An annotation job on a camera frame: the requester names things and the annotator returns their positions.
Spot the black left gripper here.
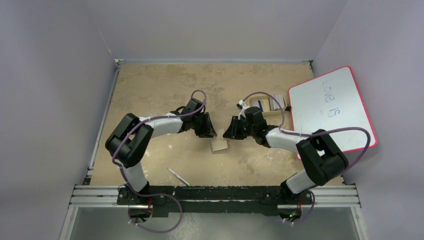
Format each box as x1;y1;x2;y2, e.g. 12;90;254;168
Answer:
191;112;216;138

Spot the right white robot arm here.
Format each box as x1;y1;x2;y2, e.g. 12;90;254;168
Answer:
223;106;349;204

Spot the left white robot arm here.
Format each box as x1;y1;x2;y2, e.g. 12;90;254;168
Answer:
105;98;217;205

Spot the beige oval card tray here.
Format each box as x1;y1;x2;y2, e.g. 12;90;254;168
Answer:
247;96;285;117

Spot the stack of white cards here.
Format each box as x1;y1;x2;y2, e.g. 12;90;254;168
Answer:
249;94;286;112

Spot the silver pen on table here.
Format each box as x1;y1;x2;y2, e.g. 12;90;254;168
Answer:
167;167;192;187

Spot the pink framed whiteboard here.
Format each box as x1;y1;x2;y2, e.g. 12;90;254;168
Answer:
288;66;379;148

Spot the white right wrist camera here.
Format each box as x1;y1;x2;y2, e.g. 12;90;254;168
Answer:
236;100;250;120

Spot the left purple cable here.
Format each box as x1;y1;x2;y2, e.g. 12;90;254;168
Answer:
111;89;208;234

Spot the purple cable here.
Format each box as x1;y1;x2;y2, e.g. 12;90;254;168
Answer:
237;91;372;226
111;89;208;234

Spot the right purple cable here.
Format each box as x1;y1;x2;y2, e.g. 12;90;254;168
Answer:
237;91;372;226

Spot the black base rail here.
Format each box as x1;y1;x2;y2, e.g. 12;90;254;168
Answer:
116;185;313;218

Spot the aluminium frame rail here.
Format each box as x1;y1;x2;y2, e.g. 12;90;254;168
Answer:
68;185;361;208

